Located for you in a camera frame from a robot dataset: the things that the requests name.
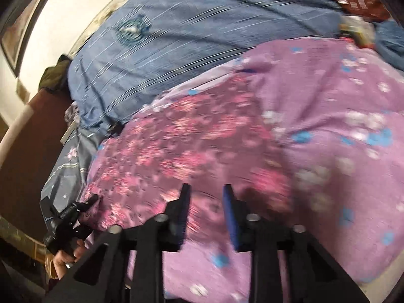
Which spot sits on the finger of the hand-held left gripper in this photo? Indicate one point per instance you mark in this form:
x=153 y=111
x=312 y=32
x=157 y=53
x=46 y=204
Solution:
x=90 y=202

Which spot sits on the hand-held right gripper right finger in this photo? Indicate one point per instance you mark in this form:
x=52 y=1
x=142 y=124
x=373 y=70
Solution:
x=232 y=224

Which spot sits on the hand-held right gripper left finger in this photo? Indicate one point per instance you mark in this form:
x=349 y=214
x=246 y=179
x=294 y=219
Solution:
x=182 y=217

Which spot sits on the maroon floral shirt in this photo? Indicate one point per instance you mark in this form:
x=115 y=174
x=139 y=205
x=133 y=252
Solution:
x=189 y=139

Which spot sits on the person's left hand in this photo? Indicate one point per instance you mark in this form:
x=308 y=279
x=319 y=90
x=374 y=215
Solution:
x=68 y=260

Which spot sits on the grey striped bed sheet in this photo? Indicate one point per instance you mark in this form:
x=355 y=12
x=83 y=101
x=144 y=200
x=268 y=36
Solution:
x=66 y=176

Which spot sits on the maroon padded headboard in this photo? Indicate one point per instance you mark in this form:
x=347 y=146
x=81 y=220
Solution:
x=28 y=170

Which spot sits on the small grey crumpled cloth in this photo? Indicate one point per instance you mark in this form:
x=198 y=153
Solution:
x=72 y=113

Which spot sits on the small framed picture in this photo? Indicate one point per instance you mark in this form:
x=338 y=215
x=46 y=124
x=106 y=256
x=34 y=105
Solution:
x=23 y=91

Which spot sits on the dark green cloth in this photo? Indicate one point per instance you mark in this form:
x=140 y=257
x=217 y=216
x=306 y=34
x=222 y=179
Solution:
x=55 y=75

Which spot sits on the purple floral blanket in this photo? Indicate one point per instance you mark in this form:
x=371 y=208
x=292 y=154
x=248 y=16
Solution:
x=331 y=116

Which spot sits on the blue plaid duvet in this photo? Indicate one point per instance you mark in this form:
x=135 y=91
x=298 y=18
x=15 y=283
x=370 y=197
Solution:
x=189 y=38

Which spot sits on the large framed picture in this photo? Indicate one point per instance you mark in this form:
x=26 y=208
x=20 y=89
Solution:
x=15 y=34

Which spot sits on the light blue cloth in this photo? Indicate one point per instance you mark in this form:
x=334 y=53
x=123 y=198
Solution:
x=391 y=47

